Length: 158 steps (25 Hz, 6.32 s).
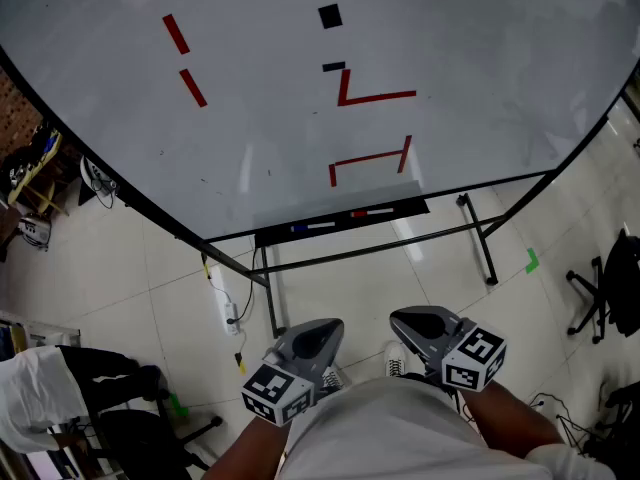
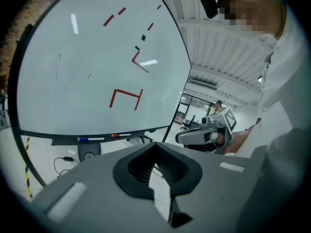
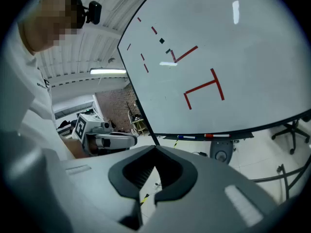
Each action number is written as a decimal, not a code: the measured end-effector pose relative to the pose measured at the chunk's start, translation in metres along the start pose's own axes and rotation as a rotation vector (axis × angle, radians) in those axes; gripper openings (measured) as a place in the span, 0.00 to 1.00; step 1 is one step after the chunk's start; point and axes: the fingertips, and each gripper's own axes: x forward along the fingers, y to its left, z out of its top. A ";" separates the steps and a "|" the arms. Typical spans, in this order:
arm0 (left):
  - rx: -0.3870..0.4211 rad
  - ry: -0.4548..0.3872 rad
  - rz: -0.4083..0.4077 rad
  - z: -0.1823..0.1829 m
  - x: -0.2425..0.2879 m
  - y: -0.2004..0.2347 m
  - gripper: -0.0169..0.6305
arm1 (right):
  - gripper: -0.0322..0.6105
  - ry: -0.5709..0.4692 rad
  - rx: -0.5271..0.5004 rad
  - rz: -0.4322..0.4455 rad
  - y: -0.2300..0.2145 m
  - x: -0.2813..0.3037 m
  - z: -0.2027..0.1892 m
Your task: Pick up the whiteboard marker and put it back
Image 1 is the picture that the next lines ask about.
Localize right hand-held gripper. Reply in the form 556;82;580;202
389;306;508;394

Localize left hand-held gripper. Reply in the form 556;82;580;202
241;318;346;427

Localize person's right forearm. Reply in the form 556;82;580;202
457;380;567;462

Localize person's left forearm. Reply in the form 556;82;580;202
202;414;292;480

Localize black metal frame bar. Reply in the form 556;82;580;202
172;170;561;340

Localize black marker tray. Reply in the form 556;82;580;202
253;195;431;250

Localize large white whiteboard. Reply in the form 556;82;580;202
0;0;640;243

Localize person's left white shoe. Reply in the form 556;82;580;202
319;365;347;390

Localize person's white shoe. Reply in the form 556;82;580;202
319;365;347;390
383;340;410;378

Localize person's right white shoe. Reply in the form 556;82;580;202
383;340;410;378

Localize person's black trousers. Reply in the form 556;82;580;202
397;370;464;404

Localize white power strip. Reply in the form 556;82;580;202
219;292;242;338

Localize operator in white coat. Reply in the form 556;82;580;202
277;375;619;480

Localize metal shelf rack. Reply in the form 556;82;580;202
0;309;82;357

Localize white round appliance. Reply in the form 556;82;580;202
78;155;120;210

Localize white box device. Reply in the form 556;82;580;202
18;213;53;247

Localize cluttered yellow-edged table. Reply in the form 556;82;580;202
0;120;65;208

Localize black power cable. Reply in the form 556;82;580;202
227;246;257;325

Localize black tripod with cables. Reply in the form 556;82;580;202
529;380;640;469

